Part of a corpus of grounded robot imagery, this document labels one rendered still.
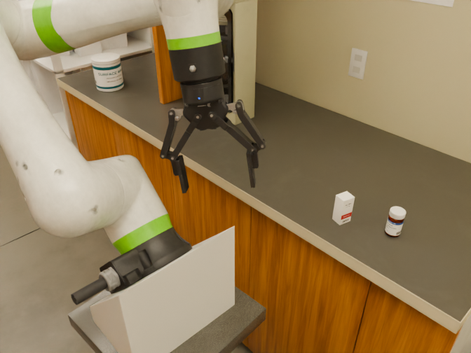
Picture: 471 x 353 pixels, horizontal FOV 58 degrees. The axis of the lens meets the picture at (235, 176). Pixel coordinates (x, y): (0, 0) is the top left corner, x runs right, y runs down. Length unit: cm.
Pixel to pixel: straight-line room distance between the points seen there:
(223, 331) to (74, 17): 72
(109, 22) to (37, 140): 29
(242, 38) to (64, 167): 105
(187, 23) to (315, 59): 128
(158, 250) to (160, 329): 15
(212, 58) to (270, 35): 137
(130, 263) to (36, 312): 160
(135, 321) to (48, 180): 29
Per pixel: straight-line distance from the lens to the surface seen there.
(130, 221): 87
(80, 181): 75
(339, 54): 188
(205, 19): 73
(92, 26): 95
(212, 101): 76
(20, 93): 83
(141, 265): 87
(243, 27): 165
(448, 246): 130
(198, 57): 73
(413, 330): 126
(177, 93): 200
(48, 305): 244
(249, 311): 102
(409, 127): 180
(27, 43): 103
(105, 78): 213
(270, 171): 146
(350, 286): 129
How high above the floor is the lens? 174
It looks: 34 degrees down
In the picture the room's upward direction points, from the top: straight up
